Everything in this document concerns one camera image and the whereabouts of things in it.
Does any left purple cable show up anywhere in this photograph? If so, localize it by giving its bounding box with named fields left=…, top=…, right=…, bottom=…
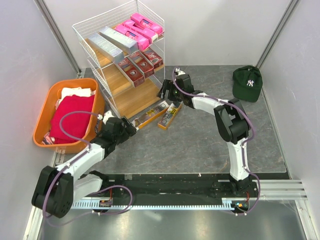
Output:
left=41, top=111, right=104, bottom=227

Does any red folded cloth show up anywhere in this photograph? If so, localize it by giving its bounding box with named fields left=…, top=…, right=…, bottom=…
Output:
left=49, top=95, right=95, bottom=144

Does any silver Protefix toothpaste box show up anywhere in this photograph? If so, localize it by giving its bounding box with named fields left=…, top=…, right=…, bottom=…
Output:
left=98, top=26, right=139, bottom=55

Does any orange silver R&O toothpaste box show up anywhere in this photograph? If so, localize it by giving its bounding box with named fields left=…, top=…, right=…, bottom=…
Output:
left=157, top=101, right=183, bottom=130

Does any dark green NY cap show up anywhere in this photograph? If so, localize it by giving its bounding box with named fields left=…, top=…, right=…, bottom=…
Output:
left=232, top=65, right=263, bottom=103

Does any purple cable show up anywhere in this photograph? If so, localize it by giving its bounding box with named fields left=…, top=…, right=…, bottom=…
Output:
left=172, top=66, right=257, bottom=176
left=41, top=111, right=104, bottom=227

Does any red 3D toothpaste box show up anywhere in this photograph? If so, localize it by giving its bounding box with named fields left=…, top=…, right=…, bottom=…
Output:
left=128, top=51, right=155, bottom=78

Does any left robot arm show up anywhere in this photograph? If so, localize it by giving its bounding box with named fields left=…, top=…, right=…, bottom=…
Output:
left=31, top=116, right=137, bottom=218

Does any torn silver R&O toothpaste box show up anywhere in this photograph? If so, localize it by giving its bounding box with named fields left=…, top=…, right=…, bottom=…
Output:
left=131, top=100, right=169, bottom=130

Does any orange plastic tub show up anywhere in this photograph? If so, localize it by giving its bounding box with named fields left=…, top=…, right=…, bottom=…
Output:
left=33, top=78, right=105, bottom=154

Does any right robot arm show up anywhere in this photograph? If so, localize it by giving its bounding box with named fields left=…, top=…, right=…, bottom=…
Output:
left=157, top=73, right=251, bottom=197

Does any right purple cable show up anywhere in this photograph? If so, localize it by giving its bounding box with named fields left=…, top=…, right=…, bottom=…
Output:
left=172, top=66, right=257, bottom=176

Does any white folded cloth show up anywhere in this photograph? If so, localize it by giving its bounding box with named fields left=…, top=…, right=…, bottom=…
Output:
left=55, top=87, right=96, bottom=109

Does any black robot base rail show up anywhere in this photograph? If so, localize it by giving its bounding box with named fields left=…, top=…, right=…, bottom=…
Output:
left=81, top=171, right=261, bottom=201

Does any red 3D toothpaste box floor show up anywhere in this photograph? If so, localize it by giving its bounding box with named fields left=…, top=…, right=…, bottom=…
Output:
left=116, top=58, right=145, bottom=88

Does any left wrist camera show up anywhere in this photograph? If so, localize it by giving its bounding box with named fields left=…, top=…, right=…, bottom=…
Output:
left=97, top=110, right=115, bottom=124

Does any white wire wooden shelf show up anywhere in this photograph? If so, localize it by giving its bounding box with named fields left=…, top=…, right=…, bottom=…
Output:
left=72, top=0, right=165, bottom=119

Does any red 3D box on shelf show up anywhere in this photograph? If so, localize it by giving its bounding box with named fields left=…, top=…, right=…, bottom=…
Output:
left=142, top=48, right=164, bottom=69

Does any pink toothpaste box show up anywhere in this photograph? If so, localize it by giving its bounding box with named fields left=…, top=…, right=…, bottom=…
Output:
left=123, top=19, right=159, bottom=44
left=130, top=12, right=164, bottom=36
left=114, top=24, right=150, bottom=51

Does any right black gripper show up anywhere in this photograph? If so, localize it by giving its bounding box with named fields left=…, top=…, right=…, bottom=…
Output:
left=157, top=79, right=184, bottom=102

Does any silver grey toothpaste box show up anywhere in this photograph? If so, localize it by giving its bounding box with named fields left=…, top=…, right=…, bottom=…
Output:
left=88, top=33, right=125, bottom=64

